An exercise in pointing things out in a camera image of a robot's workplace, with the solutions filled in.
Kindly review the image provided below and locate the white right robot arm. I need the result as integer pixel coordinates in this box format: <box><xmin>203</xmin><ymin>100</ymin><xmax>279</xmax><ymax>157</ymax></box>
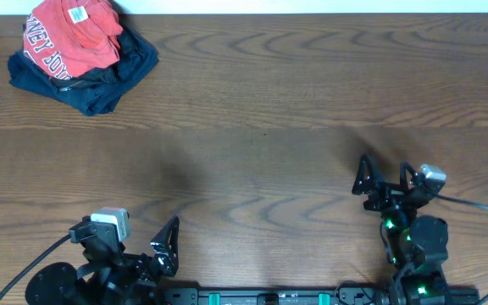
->
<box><xmin>352</xmin><ymin>154</ymin><xmax>452</xmax><ymax>304</ymax></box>

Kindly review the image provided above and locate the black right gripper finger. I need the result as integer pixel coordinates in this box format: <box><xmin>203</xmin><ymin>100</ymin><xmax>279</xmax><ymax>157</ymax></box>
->
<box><xmin>399</xmin><ymin>161</ymin><xmax>416</xmax><ymax>189</ymax></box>
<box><xmin>352</xmin><ymin>154</ymin><xmax>384</xmax><ymax>195</ymax></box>

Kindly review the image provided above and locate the dark navy folded shirt pile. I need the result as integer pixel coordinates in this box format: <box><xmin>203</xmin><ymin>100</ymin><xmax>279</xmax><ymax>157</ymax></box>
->
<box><xmin>8</xmin><ymin>25</ymin><xmax>158</xmax><ymax>116</ymax></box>

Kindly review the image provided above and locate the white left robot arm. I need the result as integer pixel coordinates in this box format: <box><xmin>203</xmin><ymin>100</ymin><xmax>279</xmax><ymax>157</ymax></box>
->
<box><xmin>25</xmin><ymin>216</ymin><xmax>180</xmax><ymax>305</ymax></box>

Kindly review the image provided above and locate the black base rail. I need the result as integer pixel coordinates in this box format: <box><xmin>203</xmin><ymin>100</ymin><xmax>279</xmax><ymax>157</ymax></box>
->
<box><xmin>154</xmin><ymin>286</ymin><xmax>480</xmax><ymax>305</ymax></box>

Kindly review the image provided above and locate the orange red t-shirt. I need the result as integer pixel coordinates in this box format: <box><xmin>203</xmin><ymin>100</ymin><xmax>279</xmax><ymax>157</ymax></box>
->
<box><xmin>23</xmin><ymin>0</ymin><xmax>123</xmax><ymax>80</ymax></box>

